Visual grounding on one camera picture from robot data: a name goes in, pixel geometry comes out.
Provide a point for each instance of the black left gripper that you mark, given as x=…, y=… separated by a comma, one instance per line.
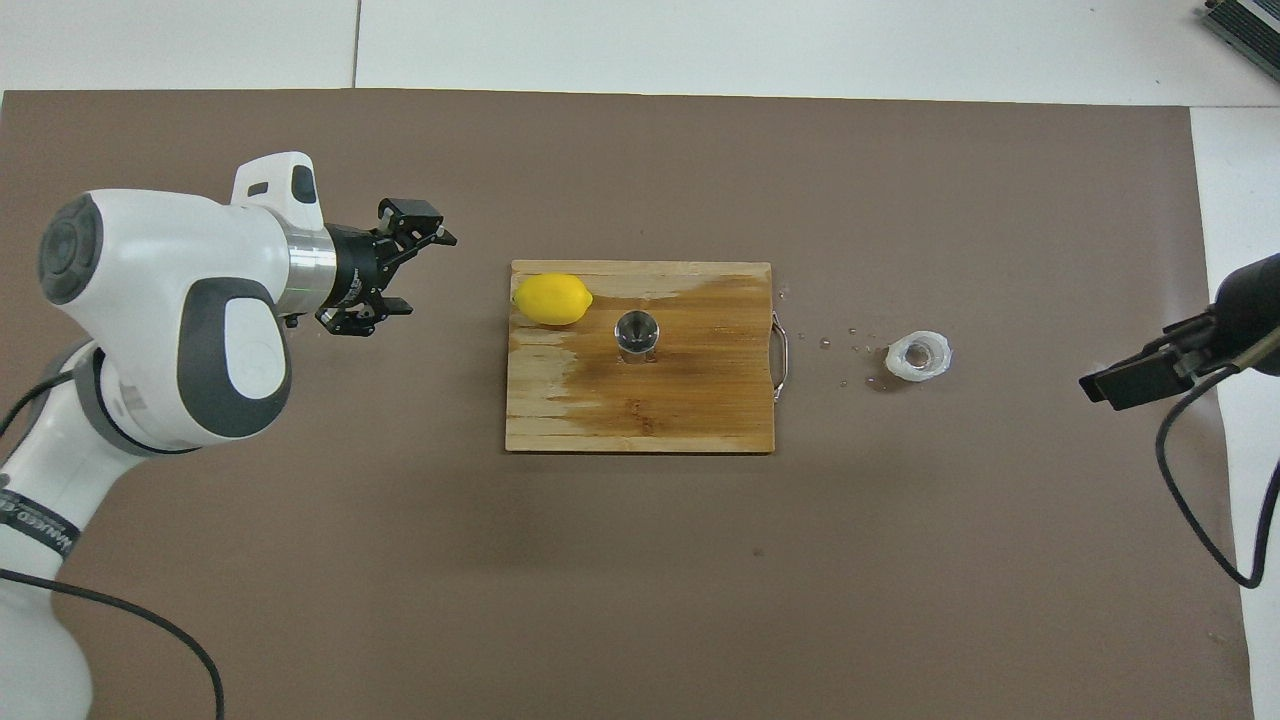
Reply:
x=355, y=270

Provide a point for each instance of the steel jigger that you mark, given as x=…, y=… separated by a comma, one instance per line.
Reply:
x=636, y=332

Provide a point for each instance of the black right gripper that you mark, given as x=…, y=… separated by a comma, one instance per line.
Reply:
x=1255, y=320

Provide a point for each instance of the grey ribbed device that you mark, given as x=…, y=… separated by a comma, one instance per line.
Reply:
x=1250, y=25

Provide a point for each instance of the yellow lemon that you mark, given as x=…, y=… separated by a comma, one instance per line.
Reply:
x=552, y=299

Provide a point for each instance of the brown table mat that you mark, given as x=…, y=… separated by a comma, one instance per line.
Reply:
x=500, y=560

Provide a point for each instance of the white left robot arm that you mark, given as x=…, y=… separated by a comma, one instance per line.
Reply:
x=150, y=300

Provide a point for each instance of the wooden cutting board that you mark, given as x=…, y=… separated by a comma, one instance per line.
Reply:
x=680, y=410

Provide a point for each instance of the clear plastic cup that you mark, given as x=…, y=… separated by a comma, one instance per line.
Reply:
x=918, y=358

